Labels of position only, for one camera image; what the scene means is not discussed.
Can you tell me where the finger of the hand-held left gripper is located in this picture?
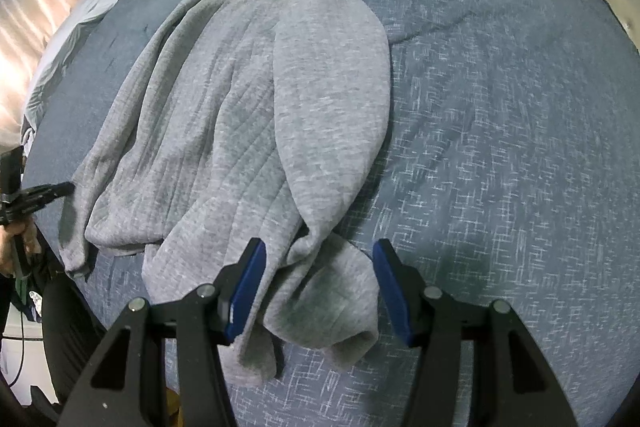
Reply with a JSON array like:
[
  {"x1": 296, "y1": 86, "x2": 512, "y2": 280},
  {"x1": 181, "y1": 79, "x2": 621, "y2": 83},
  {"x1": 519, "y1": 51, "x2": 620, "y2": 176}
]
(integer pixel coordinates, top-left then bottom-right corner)
[{"x1": 22, "y1": 181, "x2": 75, "y2": 210}]

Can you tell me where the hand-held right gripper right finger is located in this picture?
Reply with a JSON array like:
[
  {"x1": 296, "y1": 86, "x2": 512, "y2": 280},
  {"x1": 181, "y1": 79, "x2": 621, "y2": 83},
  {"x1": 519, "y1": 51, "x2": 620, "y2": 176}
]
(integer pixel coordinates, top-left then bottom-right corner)
[{"x1": 372, "y1": 238, "x2": 576, "y2": 427}]

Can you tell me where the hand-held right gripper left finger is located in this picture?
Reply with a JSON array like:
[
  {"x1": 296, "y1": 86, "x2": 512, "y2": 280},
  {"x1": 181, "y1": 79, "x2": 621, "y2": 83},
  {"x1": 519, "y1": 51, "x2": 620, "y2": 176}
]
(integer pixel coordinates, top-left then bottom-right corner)
[{"x1": 57, "y1": 238, "x2": 267, "y2": 427}]

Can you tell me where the grey sweater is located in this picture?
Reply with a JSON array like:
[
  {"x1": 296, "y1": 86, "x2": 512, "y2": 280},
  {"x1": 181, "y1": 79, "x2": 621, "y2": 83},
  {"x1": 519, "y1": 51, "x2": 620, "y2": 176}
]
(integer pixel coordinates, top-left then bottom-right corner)
[{"x1": 59, "y1": 0, "x2": 392, "y2": 380}]

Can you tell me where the person's left hand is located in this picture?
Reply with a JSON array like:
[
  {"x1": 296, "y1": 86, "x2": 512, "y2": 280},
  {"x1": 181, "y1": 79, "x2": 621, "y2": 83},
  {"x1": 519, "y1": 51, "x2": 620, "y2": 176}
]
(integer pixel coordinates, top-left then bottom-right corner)
[{"x1": 0, "y1": 222, "x2": 43, "y2": 278}]

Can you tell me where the person's leg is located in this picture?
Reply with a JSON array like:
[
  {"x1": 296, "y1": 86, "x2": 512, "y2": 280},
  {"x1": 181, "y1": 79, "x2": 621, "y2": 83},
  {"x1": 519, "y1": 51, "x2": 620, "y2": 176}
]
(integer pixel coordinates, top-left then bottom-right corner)
[{"x1": 42, "y1": 247, "x2": 108, "y2": 408}]

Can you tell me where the pink curtain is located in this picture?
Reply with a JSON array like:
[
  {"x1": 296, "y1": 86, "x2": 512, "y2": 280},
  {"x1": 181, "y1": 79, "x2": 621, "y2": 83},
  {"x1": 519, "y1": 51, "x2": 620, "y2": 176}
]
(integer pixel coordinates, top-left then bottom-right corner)
[{"x1": 0, "y1": 0, "x2": 101, "y2": 158}]

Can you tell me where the blue bed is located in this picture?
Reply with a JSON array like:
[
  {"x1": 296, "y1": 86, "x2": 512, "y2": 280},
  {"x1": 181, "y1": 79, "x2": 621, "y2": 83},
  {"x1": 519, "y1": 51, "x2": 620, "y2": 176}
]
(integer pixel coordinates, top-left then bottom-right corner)
[{"x1": 22, "y1": 0, "x2": 640, "y2": 427}]

